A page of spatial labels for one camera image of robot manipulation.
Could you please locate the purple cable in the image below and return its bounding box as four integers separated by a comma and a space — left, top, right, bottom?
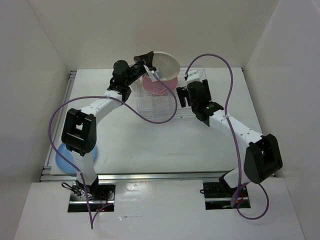
47, 73, 178, 230
184, 52, 270, 221

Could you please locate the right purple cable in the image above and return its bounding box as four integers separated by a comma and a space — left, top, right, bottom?
184, 52, 270, 221

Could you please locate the cream plastic plate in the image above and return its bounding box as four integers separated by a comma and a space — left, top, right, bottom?
152, 51, 180, 81

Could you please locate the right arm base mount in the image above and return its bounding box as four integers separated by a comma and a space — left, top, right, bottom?
199, 182, 237, 204

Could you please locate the pink plastic plate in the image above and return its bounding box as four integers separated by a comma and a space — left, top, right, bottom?
142, 75, 178, 96

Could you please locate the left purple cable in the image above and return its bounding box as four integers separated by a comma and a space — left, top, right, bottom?
47, 73, 178, 230

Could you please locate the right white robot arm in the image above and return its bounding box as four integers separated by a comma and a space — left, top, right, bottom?
176, 80, 283, 197

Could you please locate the white wire dish rack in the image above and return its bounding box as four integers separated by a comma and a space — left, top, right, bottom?
135, 65, 207, 122

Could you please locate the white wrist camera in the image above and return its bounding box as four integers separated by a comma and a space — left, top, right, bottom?
185, 69, 201, 83
144, 65, 162, 82

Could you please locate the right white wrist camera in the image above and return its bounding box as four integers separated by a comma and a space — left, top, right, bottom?
185, 69, 201, 83

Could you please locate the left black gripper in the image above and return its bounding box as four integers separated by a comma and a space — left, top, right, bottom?
124, 51, 154, 87

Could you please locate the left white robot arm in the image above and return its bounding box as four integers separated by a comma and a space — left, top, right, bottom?
61, 51, 156, 200

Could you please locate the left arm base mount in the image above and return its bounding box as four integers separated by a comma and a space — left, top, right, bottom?
61, 182, 116, 205

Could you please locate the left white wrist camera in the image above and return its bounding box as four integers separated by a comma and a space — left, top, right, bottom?
144, 65, 162, 82

